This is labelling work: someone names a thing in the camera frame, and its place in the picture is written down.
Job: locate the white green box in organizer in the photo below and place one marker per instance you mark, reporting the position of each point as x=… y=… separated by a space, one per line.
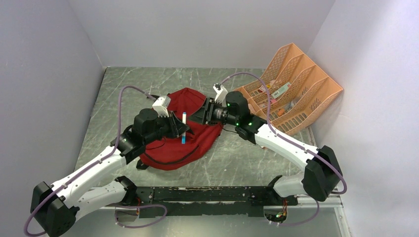
x=279 y=92

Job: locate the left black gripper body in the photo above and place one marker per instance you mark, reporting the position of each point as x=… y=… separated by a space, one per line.
x=165 y=126

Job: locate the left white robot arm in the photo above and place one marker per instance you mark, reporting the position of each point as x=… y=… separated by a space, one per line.
x=91 y=170

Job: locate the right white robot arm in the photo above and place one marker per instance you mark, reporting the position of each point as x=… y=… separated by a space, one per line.
x=321 y=172

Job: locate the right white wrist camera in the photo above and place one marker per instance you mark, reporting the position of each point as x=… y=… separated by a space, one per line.
x=221 y=93

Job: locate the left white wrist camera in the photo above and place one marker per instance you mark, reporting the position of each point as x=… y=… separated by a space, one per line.
x=161 y=106

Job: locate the aluminium rail frame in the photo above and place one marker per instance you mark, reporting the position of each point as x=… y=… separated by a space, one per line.
x=273 y=214

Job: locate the orange capped small item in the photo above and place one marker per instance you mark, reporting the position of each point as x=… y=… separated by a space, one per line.
x=280 y=112

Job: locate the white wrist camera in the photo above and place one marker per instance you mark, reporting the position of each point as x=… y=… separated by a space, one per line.
x=161 y=106
x=221 y=93

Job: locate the orange plastic file organizer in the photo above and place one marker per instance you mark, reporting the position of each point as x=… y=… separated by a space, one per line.
x=310 y=93

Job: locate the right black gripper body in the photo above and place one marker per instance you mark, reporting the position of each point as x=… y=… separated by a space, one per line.
x=216 y=112

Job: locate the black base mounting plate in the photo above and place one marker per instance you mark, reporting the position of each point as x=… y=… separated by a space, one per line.
x=197 y=201

